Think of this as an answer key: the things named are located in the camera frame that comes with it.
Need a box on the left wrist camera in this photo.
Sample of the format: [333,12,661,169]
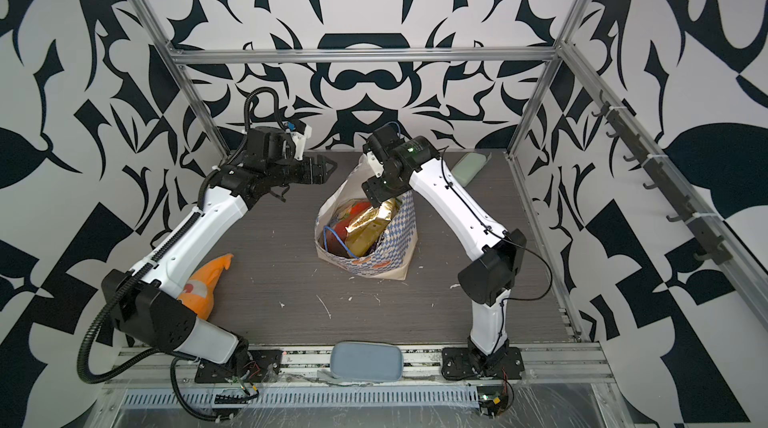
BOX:
[290,122,312,161]

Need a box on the red fruit snack bag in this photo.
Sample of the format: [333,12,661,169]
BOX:
[320,200,371,258]

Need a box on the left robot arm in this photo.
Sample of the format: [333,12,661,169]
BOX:
[76,88,337,386]

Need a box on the orange plush toy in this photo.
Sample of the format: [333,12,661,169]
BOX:
[177,254,234,321]

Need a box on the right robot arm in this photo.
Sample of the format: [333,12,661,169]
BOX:
[362,126,530,381]

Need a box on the mint green case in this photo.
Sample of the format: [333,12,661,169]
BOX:
[451,152,489,187]

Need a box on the grey-blue pouch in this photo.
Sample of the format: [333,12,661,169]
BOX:
[330,341,404,383]

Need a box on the wall hook rack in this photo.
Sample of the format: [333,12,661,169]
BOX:
[594,95,733,265]

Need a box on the blue checkered paper bag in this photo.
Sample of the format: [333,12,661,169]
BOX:
[314,155,418,281]

